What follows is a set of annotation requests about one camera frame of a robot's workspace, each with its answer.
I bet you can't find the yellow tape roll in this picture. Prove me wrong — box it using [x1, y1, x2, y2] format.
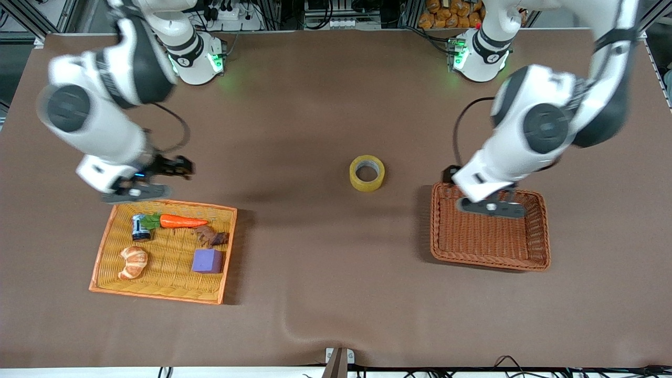
[349, 155, 385, 192]

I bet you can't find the brown wicker basket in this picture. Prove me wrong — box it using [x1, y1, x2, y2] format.
[430, 182, 551, 272]

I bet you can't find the orange toy carrot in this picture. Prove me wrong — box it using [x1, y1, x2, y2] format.
[139, 213, 209, 229]

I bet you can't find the small dark blue can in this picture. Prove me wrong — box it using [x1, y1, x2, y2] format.
[132, 214, 153, 242]

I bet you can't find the brown toy figure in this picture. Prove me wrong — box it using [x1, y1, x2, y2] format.
[193, 226, 230, 248]

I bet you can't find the orange woven tray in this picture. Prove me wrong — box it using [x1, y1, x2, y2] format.
[89, 199, 238, 305]

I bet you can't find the toy croissant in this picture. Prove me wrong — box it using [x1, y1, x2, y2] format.
[118, 246, 149, 280]

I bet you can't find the purple foam cube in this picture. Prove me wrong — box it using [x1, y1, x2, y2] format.
[192, 248, 224, 274]

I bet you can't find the white power strip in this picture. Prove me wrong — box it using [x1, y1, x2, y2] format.
[328, 18, 382, 30]
[209, 4, 261, 31]

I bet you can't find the bag of orange buns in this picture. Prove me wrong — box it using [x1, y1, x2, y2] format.
[418, 0, 485, 29]

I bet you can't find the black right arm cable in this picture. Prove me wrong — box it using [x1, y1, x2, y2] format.
[151, 102, 191, 154]

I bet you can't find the black looped cable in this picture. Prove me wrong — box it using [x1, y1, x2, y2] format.
[492, 355, 532, 371]

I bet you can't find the aluminium frame profile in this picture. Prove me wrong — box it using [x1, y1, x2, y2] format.
[8, 0, 71, 40]

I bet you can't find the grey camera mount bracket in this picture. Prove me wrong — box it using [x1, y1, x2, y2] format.
[325, 347, 355, 378]

